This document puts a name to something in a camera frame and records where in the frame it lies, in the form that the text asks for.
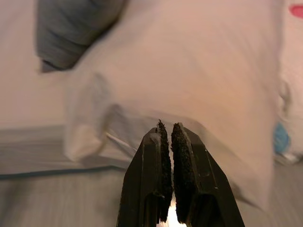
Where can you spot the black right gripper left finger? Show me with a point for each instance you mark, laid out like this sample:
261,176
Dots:
146,179

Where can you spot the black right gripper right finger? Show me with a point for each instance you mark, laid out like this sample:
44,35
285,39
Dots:
198,184

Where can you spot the grey pillow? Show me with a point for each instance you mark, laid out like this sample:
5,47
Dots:
71,30

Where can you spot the white pillow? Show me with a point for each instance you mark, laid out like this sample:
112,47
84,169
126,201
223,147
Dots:
177,71

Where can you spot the pink patterned pillow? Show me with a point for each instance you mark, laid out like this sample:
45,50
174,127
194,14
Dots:
293,59

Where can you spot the white bed sheet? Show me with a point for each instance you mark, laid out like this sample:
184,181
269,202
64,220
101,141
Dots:
19,94

